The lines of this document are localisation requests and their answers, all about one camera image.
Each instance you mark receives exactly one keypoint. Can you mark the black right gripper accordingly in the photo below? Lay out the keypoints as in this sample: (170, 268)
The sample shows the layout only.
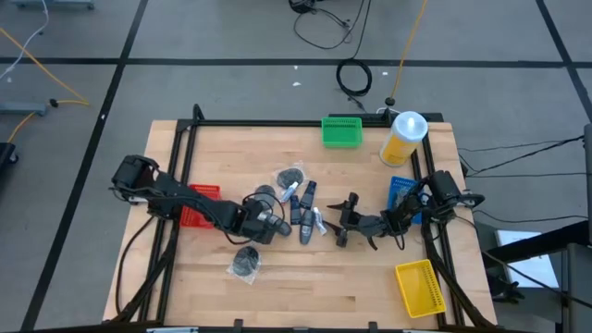
(367, 224)

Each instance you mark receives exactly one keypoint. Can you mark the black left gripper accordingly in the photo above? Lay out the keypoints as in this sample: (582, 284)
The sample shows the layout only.
(252, 227)

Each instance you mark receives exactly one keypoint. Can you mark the small white tube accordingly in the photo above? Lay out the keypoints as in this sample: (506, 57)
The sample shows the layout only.
(319, 221)
(289, 191)

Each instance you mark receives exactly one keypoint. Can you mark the black round pad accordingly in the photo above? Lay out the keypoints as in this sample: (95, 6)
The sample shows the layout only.
(245, 263)
(290, 177)
(264, 190)

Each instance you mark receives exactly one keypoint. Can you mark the dark blue toiletry tube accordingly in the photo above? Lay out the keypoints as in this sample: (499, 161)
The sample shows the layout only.
(308, 194)
(295, 210)

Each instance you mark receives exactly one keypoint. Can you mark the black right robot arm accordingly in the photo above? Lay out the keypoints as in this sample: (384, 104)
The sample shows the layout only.
(444, 189)

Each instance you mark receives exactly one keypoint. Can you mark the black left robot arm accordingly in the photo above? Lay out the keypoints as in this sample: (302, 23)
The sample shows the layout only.
(203, 201)

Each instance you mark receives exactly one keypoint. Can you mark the red plastic basket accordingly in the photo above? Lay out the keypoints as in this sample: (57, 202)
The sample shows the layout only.
(208, 190)

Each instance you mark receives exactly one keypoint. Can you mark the blue plastic basket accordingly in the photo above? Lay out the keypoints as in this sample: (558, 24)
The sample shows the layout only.
(398, 187)

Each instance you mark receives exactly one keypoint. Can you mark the green plastic basket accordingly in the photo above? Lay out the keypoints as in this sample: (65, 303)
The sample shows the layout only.
(342, 131)

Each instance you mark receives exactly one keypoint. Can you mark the yellow canister with white lid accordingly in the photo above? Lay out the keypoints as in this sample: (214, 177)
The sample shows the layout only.
(400, 143)

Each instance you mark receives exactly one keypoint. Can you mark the yellow plastic basket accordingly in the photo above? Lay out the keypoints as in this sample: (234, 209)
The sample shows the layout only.
(420, 289)

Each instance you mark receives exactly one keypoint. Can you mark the black clamp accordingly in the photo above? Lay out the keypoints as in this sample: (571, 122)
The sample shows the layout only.
(506, 289)

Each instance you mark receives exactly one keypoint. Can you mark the white sheet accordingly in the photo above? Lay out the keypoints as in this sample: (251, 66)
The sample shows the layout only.
(532, 268)

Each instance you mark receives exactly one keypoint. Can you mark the black beam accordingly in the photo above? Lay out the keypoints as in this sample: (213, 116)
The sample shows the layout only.
(546, 240)

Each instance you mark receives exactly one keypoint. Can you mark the grey cabinet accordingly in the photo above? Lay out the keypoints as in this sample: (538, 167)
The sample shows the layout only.
(578, 287)

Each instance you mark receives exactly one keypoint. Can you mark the black caster wheel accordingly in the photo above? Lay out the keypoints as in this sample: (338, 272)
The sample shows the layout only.
(5, 155)

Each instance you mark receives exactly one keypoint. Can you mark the grey stand foot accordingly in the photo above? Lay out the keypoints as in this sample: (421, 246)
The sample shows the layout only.
(51, 3)
(20, 109)

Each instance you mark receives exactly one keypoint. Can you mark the black metal table frame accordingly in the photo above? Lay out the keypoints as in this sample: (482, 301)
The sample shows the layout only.
(259, 123)

